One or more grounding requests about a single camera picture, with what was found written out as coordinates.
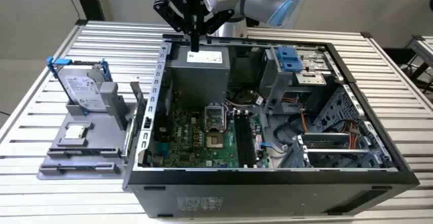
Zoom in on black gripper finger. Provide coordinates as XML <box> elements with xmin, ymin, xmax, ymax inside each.
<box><xmin>152</xmin><ymin>0</ymin><xmax>195</xmax><ymax>53</ymax></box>
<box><xmin>194</xmin><ymin>9</ymin><xmax>235</xmax><ymax>53</ymax></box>

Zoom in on grey power supply unit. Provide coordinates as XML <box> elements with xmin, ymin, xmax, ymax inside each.
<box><xmin>164</xmin><ymin>46</ymin><xmax>231</xmax><ymax>108</ymax></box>

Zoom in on blue plastic drive latch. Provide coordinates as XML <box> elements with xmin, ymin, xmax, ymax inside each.
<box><xmin>276</xmin><ymin>46</ymin><xmax>302</xmax><ymax>72</ymax></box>

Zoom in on blue disk carrier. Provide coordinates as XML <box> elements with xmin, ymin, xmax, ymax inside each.
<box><xmin>45</xmin><ymin>56</ymin><xmax>115</xmax><ymax>116</ymax></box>

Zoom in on metal socket cover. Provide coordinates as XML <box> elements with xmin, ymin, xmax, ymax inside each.
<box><xmin>203</xmin><ymin>103</ymin><xmax>227</xmax><ymax>131</ymax></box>

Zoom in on silver hard disk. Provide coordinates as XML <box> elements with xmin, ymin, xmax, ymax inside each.
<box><xmin>59</xmin><ymin>65</ymin><xmax>109</xmax><ymax>113</ymax></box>

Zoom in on CPU socket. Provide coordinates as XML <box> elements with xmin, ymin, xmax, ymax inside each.
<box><xmin>204</xmin><ymin>132</ymin><xmax>226</xmax><ymax>149</ymax></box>

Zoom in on green motherboard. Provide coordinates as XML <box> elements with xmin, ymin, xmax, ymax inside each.
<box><xmin>151</xmin><ymin>107</ymin><xmax>271</xmax><ymax>169</ymax></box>

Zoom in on grey parts rack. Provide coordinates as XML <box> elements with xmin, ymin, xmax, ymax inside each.
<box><xmin>36</xmin><ymin>81</ymin><xmax>136</xmax><ymax>180</ymax></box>

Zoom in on blue board connector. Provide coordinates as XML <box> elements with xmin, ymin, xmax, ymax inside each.
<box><xmin>155</xmin><ymin>143</ymin><xmax>170</xmax><ymax>158</ymax></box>

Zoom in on silver CPU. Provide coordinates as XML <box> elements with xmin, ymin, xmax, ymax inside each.
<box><xmin>64</xmin><ymin>125</ymin><xmax>87</xmax><ymax>140</ymax></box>

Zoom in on metal disk bay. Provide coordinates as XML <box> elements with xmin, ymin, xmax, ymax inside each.
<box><xmin>279</xmin><ymin>132</ymin><xmax>385</xmax><ymax>169</ymax></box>

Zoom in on metal slat side table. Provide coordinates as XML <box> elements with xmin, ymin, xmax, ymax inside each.
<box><xmin>401</xmin><ymin>34</ymin><xmax>433</xmax><ymax>94</ymax></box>

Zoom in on black open PC case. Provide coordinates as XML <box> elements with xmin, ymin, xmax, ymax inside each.
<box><xmin>121</xmin><ymin>33</ymin><xmax>419</xmax><ymax>219</ymax></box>

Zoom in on black upright post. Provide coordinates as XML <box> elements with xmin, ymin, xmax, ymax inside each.
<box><xmin>69</xmin><ymin>0</ymin><xmax>105</xmax><ymax>21</ymax></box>

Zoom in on power supply wire bundle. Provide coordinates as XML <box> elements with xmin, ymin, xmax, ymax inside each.
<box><xmin>226</xmin><ymin>88</ymin><xmax>266</xmax><ymax>108</ymax></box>

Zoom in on orange wire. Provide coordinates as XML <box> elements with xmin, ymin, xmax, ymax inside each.
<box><xmin>297</xmin><ymin>99</ymin><xmax>310</xmax><ymax>135</ymax></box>

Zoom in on black cable loops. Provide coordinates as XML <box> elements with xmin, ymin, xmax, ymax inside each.
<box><xmin>272</xmin><ymin>121</ymin><xmax>301</xmax><ymax>150</ymax></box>

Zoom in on red yellow wire bundle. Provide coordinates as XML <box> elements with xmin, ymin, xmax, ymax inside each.
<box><xmin>339</xmin><ymin>120</ymin><xmax>359</xmax><ymax>151</ymax></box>

